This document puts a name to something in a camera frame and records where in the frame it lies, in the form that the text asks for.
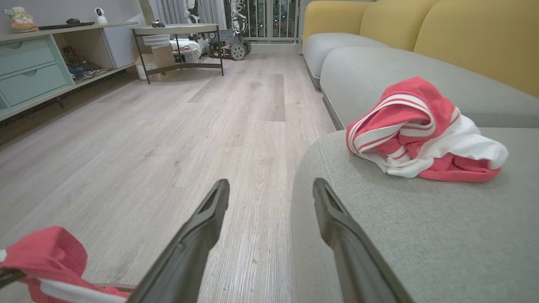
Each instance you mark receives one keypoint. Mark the white balcony railing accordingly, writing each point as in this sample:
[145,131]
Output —
[273,19]

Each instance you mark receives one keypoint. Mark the small black table object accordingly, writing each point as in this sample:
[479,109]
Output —
[158,24]

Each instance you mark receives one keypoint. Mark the black keyboard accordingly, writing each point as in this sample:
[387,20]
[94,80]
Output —
[63,25]

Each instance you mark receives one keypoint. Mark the grey and yellow sofa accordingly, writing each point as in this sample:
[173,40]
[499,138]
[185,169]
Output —
[421,235]

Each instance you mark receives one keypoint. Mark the stack of white papers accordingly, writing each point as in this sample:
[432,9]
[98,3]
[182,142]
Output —
[156,41]

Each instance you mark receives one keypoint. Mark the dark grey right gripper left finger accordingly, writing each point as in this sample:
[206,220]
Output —
[189,252]

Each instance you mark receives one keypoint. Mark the white teal tv cabinet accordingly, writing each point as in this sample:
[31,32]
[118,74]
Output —
[29,71]

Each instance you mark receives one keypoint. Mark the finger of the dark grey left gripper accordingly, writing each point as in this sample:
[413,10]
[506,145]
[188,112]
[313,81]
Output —
[10,277]

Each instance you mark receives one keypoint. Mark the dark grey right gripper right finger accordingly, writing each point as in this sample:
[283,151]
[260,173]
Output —
[358,261]

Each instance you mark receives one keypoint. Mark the red white striped garment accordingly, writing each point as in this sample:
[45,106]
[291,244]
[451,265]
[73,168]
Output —
[412,105]

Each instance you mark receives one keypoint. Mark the grey window curtain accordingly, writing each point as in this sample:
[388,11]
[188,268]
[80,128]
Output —
[168,10]

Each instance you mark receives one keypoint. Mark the brown cardboard box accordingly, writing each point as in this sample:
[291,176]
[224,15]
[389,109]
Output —
[156,59]

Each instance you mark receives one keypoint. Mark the colourful figurine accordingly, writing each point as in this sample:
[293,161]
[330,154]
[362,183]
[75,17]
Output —
[22,20]

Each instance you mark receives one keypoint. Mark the black frame coffee table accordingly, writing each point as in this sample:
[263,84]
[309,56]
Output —
[181,29]

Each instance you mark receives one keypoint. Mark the red cloth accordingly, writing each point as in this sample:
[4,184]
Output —
[50,252]

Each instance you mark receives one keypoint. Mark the white wheeled robot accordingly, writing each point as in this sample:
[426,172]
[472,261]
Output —
[233,42]

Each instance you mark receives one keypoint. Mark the white security camera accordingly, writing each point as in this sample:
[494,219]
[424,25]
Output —
[100,15]

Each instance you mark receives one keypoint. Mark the white appliance under table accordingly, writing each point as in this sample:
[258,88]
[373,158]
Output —
[187,49]

